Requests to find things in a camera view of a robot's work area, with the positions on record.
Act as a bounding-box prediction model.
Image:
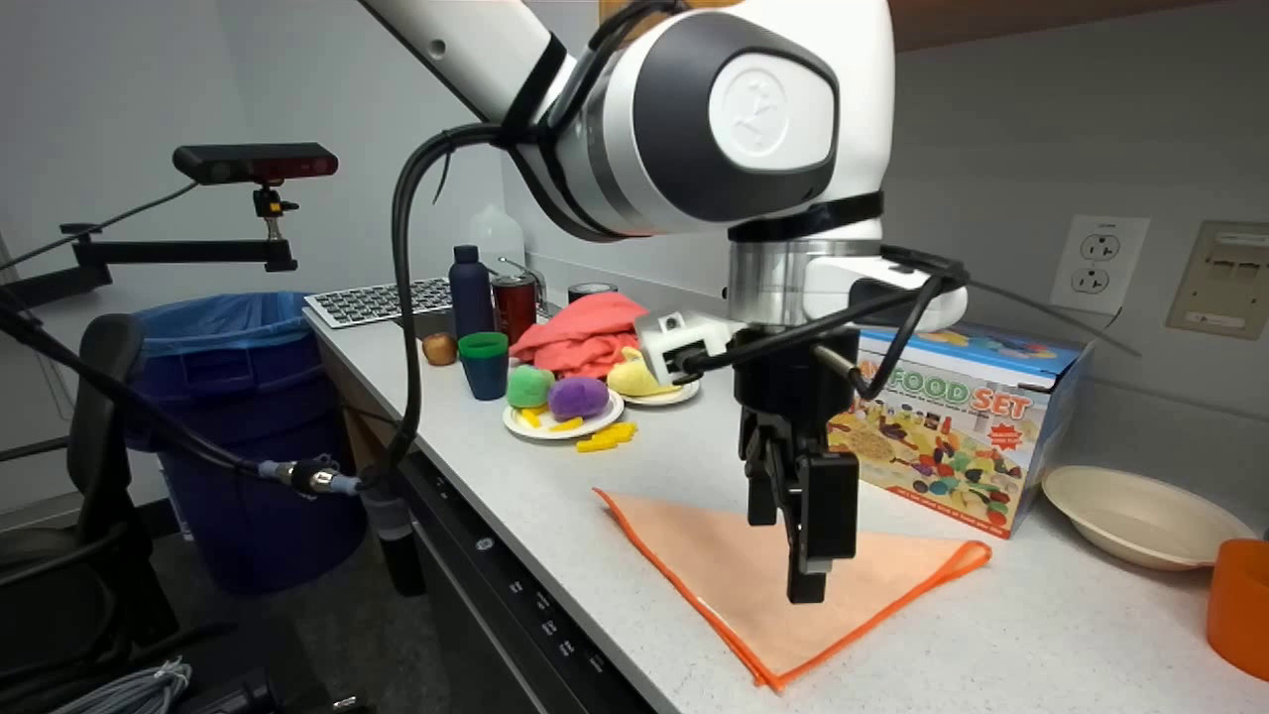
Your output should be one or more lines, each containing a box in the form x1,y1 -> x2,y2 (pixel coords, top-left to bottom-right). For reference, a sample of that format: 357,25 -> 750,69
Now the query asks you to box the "purple plush ball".
548,377 -> 606,420

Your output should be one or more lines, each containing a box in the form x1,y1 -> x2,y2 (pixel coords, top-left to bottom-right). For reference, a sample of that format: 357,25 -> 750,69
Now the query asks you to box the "black camera on stand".
0,144 -> 339,308

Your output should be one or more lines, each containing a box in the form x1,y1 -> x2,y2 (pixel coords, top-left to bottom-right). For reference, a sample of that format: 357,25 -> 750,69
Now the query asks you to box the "blue toy food box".
829,331 -> 1082,539

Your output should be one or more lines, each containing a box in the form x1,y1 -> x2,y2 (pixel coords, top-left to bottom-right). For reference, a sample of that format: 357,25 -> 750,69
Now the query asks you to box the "white wall outlet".
1050,214 -> 1152,312

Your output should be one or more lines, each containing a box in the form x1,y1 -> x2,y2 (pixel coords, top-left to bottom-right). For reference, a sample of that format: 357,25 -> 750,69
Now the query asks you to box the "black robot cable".
0,116 -> 561,603

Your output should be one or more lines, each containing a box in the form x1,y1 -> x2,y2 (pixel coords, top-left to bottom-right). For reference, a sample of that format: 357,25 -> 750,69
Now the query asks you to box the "orange cup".
1205,539 -> 1269,681

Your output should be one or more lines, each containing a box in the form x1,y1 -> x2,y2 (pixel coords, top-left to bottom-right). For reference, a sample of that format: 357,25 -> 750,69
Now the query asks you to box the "yellow plush fry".
574,420 -> 639,454

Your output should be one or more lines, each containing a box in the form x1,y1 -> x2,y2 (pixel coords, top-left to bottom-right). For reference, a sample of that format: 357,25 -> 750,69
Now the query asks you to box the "computer keyboard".
307,279 -> 450,331

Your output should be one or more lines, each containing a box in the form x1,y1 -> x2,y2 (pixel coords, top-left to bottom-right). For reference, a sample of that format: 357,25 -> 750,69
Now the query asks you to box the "yellow plush toy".
606,349 -> 671,397

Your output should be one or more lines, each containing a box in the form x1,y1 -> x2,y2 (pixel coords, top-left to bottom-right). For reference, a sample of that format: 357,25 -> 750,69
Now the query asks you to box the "white paper plate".
504,393 -> 627,443

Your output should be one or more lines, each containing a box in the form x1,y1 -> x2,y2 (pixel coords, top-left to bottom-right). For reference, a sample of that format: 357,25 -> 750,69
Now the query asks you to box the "orange cloth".
602,491 -> 993,690

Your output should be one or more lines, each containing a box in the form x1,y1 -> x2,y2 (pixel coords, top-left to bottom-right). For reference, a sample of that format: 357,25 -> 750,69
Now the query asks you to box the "red tumbler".
492,275 -> 539,340

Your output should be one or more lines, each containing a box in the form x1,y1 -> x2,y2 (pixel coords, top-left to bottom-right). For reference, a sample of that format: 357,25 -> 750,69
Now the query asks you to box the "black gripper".
734,324 -> 856,603

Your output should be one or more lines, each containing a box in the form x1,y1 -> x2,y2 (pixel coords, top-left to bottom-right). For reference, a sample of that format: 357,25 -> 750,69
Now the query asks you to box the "blue trash bin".
131,294 -> 365,595

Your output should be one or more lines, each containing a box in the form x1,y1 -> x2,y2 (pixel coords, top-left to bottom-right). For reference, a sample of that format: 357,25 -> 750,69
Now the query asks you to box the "beige wall switch plate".
1165,217 -> 1269,340

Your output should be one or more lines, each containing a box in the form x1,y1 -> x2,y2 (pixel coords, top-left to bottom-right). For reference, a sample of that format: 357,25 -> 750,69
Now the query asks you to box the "beige bowl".
1042,463 -> 1251,573

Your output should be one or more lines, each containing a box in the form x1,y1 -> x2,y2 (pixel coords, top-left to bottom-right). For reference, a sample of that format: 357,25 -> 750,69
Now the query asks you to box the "green blue cup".
462,335 -> 508,401

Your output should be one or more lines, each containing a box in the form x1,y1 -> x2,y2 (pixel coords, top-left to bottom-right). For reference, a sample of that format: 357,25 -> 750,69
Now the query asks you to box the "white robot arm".
360,0 -> 967,603

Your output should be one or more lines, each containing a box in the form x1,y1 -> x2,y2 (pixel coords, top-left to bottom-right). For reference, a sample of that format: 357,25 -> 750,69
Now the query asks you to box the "red fabric cloth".
512,294 -> 648,377

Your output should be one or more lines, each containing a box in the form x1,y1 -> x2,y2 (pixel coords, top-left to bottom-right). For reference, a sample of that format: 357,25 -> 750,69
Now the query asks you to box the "dark blue bottle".
450,246 -> 492,335

